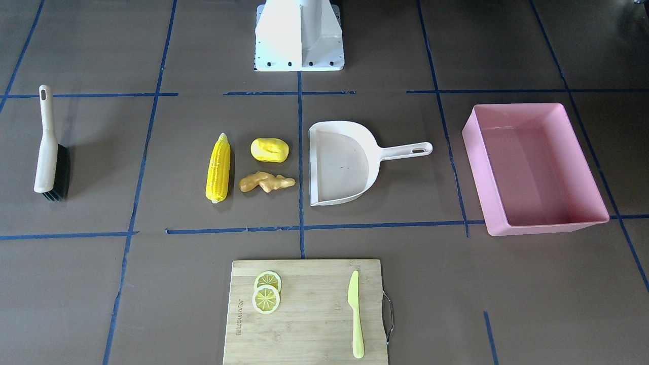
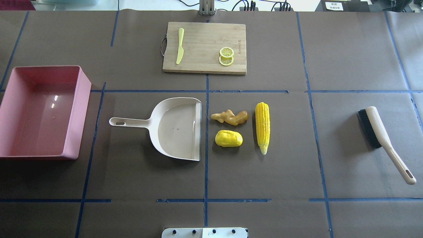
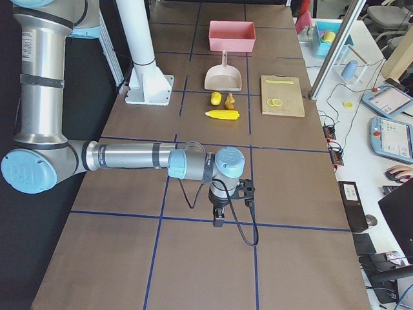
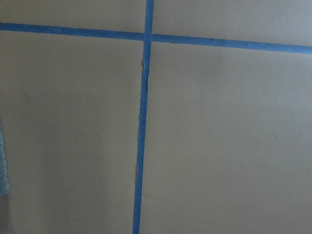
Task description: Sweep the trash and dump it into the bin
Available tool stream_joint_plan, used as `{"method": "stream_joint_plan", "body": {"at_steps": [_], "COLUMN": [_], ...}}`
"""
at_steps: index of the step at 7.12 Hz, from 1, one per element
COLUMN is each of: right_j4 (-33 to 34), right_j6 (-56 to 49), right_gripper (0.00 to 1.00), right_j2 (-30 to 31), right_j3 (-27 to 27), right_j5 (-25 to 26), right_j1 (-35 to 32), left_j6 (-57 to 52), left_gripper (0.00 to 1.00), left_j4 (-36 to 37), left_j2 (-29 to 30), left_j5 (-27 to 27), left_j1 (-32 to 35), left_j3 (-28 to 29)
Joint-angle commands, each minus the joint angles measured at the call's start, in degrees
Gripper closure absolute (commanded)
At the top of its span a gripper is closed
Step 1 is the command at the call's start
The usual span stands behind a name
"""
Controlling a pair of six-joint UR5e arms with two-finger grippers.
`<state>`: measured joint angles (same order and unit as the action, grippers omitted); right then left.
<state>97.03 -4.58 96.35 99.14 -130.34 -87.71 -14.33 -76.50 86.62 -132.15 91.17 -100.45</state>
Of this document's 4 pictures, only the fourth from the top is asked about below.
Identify white hand brush black bristles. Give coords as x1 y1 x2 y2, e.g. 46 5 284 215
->
0 125 10 197

